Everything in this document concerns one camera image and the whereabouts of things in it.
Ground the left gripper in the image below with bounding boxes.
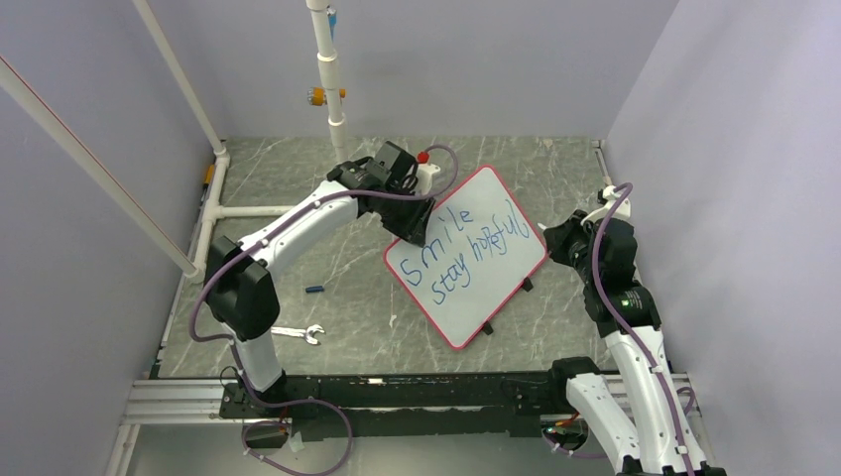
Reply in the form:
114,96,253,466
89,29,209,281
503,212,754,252
380,183,436,248

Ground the pink framed whiteboard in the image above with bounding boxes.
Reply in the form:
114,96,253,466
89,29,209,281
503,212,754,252
384,166,547,349

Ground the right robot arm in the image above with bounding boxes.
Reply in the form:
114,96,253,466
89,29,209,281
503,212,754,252
543,210,723,475

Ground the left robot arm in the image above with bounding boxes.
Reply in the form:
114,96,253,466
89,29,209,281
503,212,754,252
199,142,440,417

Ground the silver open-end wrench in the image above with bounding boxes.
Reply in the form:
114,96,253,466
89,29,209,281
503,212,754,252
271,324,325,345

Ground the orange pipe fitting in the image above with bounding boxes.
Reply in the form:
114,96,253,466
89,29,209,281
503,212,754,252
306,87,328,107

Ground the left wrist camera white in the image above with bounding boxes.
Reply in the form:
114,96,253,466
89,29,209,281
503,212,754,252
414,151,441,195

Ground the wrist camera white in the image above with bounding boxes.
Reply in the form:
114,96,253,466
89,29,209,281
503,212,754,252
414,151,441,195
581,182,633,225

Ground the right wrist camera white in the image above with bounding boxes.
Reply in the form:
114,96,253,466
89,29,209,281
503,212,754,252
581,182,633,225

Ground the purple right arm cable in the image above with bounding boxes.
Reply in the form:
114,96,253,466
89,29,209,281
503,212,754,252
541,182,699,476

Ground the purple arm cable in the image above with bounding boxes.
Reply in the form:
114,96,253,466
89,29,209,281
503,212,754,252
541,182,699,476
188,144,460,476

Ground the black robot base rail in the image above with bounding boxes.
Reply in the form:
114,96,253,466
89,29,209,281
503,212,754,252
219,371,574,441

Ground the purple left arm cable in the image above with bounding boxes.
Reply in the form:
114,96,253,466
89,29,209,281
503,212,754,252
188,144,460,476

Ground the white pvc pipe frame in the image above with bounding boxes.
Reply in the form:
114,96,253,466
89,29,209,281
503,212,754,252
1,0,348,281

